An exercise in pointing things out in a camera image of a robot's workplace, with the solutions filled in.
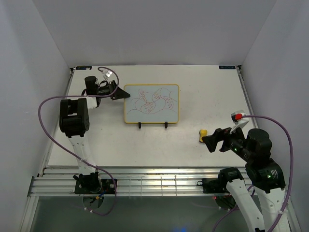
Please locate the blue label right corner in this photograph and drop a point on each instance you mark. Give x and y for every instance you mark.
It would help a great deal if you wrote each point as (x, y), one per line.
(227, 67)

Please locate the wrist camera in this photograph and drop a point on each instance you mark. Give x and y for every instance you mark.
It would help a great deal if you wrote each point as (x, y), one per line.
(107, 74)
(239, 120)

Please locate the black wire whiteboard stand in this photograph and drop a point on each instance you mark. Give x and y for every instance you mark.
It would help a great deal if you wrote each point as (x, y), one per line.
(153, 124)

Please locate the aluminium table frame rail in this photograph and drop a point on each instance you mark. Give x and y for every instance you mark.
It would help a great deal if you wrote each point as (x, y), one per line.
(154, 161)

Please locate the yellow-framed whiteboard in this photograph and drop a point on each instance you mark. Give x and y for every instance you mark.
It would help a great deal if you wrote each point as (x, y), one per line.
(152, 104)

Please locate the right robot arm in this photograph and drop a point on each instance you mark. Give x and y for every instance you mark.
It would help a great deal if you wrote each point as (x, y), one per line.
(265, 174)

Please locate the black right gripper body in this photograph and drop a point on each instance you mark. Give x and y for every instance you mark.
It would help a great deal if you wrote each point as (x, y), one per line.
(233, 141)

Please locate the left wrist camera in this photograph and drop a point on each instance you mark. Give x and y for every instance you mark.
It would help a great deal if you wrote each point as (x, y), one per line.
(107, 74)

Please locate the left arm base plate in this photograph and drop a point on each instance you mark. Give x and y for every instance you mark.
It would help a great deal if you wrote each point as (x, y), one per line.
(101, 186)

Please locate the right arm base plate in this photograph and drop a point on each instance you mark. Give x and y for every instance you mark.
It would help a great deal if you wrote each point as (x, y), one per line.
(211, 185)

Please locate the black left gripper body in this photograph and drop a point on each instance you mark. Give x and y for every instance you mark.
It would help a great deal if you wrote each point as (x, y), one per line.
(106, 90)

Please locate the yellow bone-shaped eraser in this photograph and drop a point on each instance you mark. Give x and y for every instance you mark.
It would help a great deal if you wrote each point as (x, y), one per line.
(202, 133)

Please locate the blue label left corner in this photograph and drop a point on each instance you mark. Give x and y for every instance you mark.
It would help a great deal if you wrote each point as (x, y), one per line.
(83, 67)

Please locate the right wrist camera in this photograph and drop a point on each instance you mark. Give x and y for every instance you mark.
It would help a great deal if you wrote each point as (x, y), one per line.
(239, 120)

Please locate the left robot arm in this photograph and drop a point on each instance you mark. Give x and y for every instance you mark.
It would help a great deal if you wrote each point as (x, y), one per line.
(74, 122)

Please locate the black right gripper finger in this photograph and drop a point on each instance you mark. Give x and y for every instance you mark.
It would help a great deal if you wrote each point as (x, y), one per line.
(219, 133)
(211, 142)

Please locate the blue label corner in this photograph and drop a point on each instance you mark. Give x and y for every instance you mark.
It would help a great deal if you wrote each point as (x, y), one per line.
(83, 67)
(227, 67)

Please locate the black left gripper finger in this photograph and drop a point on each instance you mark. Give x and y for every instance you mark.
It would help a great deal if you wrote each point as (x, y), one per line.
(120, 95)
(118, 90)

